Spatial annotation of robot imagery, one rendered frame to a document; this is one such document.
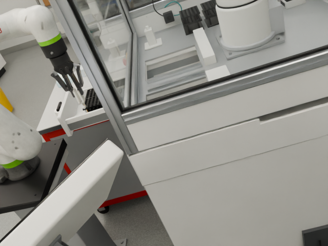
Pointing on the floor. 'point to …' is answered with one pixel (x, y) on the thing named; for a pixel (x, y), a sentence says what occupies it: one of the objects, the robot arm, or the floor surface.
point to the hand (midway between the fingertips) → (78, 95)
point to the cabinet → (250, 200)
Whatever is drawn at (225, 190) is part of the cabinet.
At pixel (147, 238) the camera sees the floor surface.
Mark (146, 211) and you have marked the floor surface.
